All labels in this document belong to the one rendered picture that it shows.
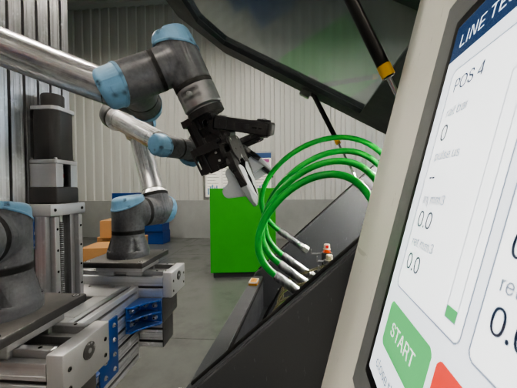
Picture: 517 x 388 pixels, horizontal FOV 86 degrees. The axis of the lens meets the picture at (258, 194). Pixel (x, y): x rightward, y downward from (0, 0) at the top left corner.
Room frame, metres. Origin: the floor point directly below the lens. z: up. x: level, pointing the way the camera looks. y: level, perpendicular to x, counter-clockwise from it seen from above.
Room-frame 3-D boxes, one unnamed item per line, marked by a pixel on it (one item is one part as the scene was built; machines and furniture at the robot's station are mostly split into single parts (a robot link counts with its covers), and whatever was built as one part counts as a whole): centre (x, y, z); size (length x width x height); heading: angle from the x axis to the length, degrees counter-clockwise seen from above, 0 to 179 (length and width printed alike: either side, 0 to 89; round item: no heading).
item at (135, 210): (1.08, 0.50, 1.20); 0.13 x 0.12 x 0.14; 149
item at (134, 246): (1.07, 0.50, 1.09); 0.15 x 0.15 x 0.10
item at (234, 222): (4.45, 0.25, 0.65); 0.95 x 0.86 x 1.30; 93
